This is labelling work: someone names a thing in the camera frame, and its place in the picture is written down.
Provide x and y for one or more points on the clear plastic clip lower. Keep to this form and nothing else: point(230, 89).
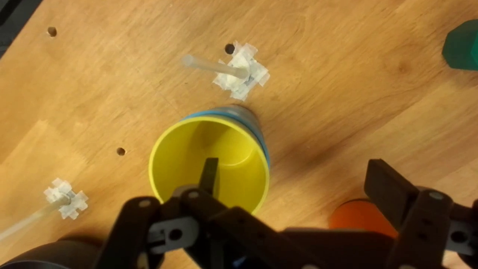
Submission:
point(64, 199)

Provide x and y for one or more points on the black bowl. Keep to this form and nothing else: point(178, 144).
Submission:
point(54, 254)

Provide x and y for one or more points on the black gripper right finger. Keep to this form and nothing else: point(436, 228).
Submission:
point(427, 229)

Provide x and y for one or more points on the orange plastic cup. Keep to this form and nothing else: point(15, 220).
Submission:
point(358, 217)

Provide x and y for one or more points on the green cylinder block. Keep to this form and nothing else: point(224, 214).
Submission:
point(463, 47)

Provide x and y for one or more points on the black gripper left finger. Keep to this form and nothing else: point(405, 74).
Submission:
point(199, 234)

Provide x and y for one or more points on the yellow plastic cup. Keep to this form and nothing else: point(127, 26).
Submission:
point(187, 147)

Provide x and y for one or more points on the white stick with cross end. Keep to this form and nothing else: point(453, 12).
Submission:
point(240, 75)

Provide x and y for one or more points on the blue plastic cup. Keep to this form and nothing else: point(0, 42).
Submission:
point(248, 121)

